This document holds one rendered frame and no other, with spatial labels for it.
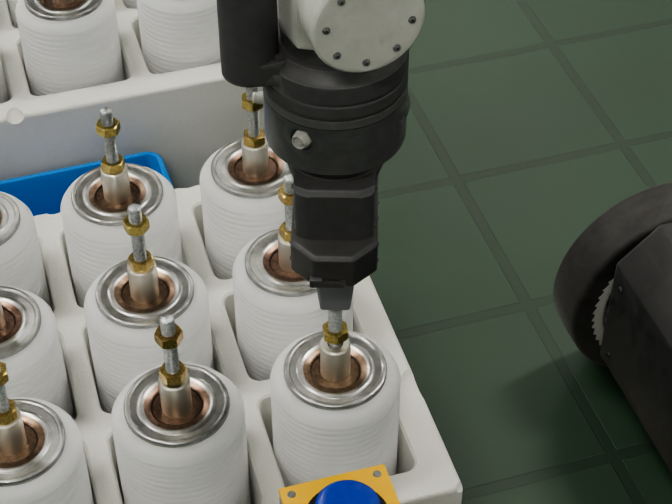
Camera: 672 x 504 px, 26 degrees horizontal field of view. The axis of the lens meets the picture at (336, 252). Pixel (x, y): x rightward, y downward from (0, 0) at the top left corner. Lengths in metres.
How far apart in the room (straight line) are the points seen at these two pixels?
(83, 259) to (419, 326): 0.38
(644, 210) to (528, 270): 0.24
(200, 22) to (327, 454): 0.53
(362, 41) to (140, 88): 0.67
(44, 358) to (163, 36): 0.45
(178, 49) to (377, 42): 0.68
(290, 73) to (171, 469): 0.32
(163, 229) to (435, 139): 0.53
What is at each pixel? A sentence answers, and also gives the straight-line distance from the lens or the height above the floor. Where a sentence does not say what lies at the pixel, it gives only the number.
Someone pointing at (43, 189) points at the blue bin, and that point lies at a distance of 1.46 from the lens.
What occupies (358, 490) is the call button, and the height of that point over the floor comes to 0.33.
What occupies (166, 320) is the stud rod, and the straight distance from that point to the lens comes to 0.98.
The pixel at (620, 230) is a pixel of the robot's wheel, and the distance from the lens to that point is 1.30.
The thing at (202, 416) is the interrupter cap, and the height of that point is 0.25.
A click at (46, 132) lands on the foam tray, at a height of 0.15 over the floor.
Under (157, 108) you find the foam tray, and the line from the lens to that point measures 1.45.
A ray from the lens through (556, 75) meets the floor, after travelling 1.77.
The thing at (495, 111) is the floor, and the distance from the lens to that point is 1.70.
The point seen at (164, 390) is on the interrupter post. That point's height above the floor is 0.28.
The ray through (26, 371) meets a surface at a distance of 1.11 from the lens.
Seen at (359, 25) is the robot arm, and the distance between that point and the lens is 0.79.
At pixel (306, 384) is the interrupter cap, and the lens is 1.06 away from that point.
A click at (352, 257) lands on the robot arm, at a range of 0.90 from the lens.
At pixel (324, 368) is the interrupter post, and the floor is 0.26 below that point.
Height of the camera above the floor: 1.05
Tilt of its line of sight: 44 degrees down
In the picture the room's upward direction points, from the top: straight up
